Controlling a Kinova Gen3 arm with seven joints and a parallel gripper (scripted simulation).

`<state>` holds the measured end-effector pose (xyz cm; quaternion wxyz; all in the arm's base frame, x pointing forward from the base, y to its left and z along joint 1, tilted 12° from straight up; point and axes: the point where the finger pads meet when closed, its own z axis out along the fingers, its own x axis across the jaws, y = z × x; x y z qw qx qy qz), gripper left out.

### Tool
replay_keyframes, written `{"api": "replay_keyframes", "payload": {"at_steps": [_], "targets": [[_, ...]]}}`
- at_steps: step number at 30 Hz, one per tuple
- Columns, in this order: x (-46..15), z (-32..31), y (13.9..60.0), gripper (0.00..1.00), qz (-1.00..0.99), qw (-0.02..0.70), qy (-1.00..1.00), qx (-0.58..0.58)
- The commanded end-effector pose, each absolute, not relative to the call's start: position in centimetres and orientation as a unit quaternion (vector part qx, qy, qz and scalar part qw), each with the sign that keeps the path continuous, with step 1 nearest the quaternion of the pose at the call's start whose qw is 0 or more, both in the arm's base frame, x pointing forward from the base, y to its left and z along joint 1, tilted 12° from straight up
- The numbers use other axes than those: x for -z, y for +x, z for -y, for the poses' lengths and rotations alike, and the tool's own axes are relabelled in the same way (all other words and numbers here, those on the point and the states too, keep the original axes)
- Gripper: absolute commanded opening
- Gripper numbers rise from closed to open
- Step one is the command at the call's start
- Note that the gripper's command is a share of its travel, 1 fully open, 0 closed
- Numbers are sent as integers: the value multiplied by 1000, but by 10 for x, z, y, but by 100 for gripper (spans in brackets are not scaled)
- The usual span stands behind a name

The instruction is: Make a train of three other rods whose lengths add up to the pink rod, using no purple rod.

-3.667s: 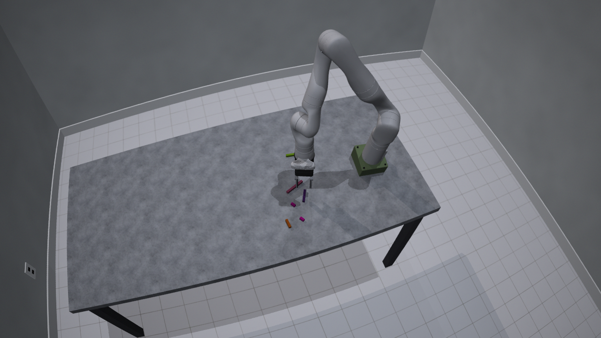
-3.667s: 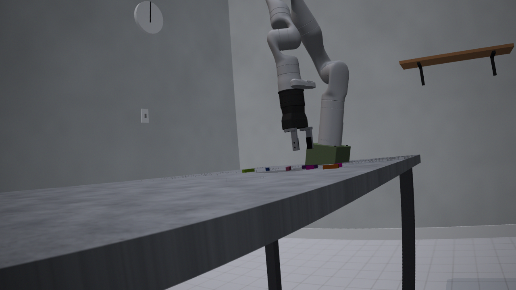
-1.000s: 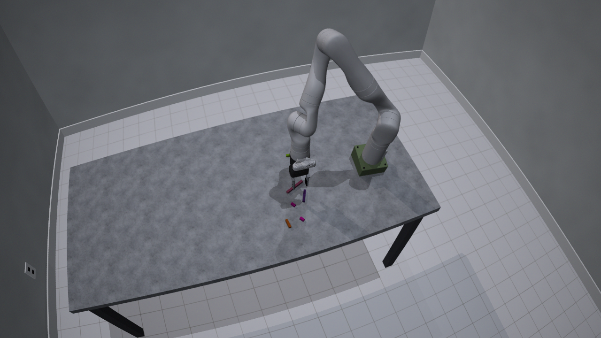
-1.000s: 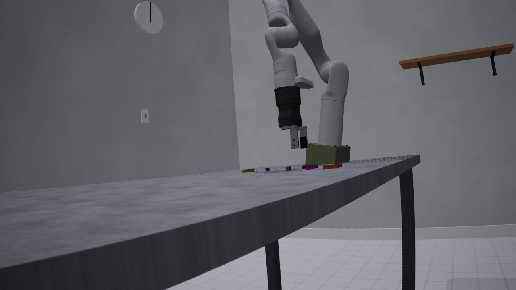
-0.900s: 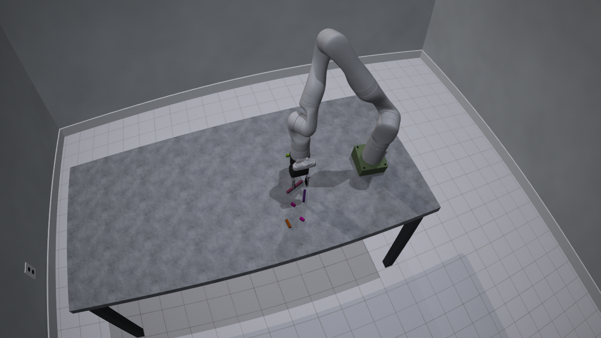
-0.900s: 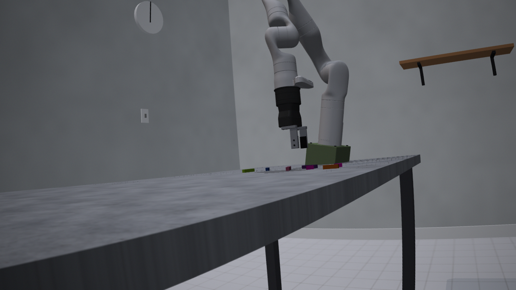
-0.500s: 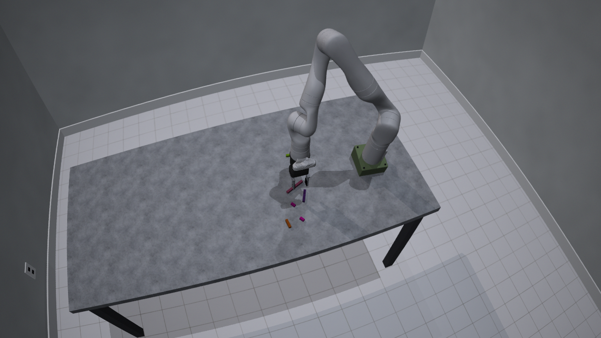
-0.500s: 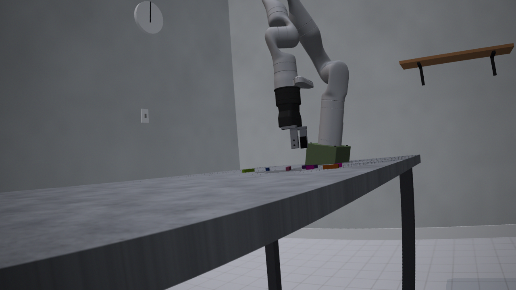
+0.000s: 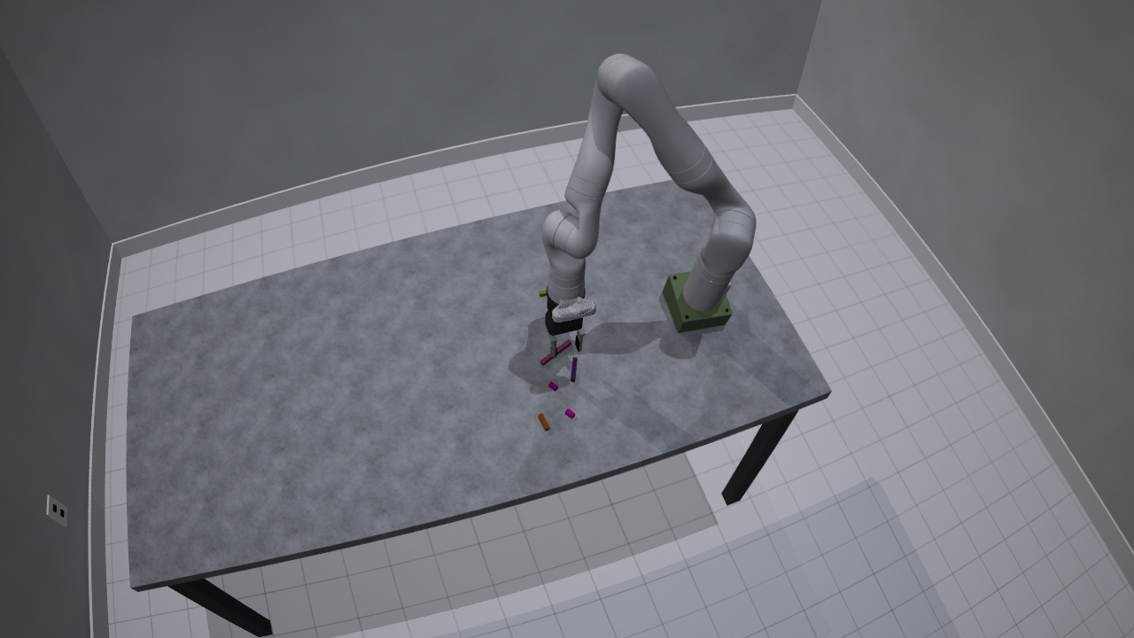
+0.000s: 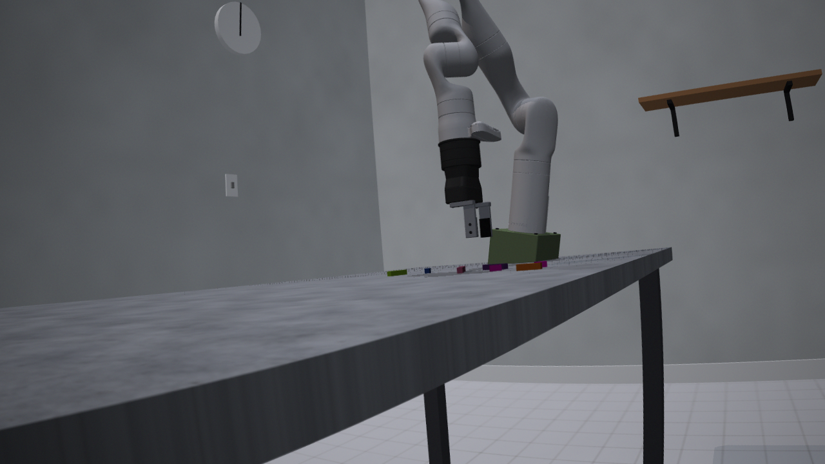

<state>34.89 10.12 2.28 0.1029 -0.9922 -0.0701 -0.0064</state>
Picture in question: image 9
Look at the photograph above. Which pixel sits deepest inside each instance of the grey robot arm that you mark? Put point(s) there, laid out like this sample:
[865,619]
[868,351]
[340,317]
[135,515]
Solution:
[634,87]

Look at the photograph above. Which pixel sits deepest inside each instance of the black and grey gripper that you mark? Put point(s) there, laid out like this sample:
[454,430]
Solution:
[566,309]

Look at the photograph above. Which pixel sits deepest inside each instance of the pink rod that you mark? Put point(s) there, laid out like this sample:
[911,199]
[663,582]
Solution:
[559,350]

